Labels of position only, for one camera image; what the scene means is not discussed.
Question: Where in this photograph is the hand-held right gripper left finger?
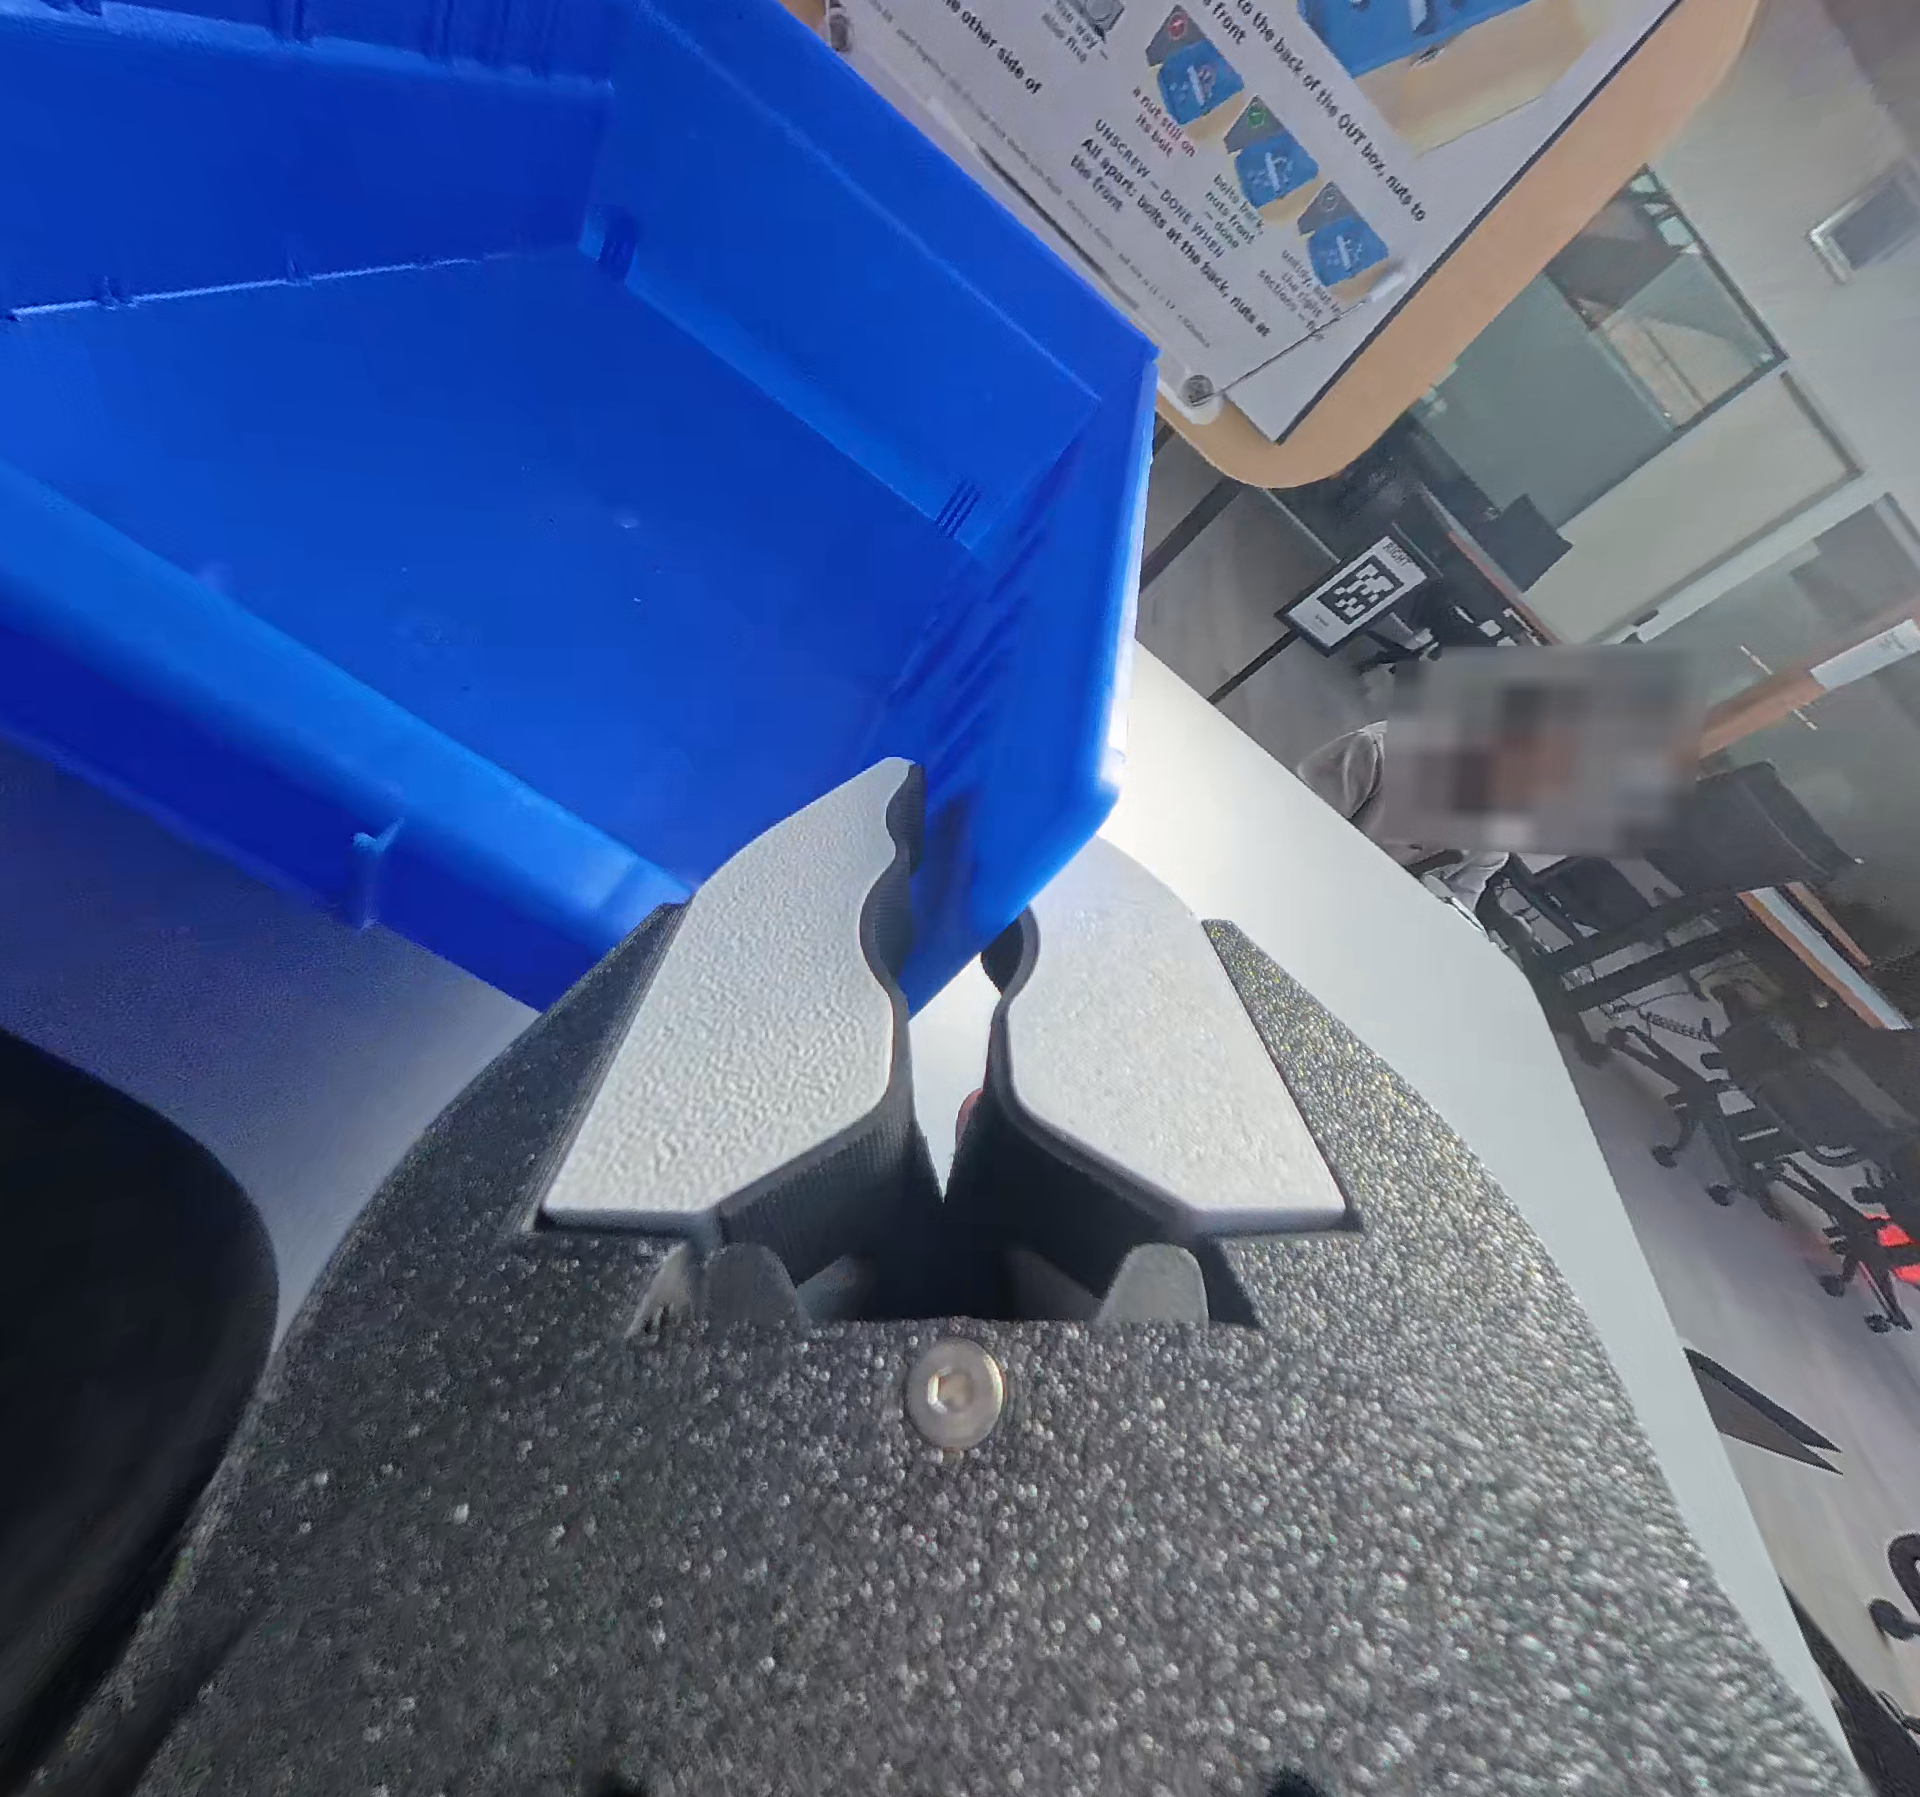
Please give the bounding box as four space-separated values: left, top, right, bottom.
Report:
539 761 945 1252

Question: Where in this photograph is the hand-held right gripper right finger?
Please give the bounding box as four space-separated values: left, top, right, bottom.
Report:
959 835 1353 1246

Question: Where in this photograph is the blue plastic bin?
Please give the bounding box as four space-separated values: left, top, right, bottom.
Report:
0 0 1161 1014

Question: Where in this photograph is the white printed sign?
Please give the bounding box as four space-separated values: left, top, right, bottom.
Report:
1204 536 1429 705

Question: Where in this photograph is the black honeycomb wrist rest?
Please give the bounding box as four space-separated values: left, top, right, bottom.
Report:
0 1024 283 1760

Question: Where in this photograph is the instruction sheet on stand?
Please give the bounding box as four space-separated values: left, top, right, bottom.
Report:
717 0 1781 492

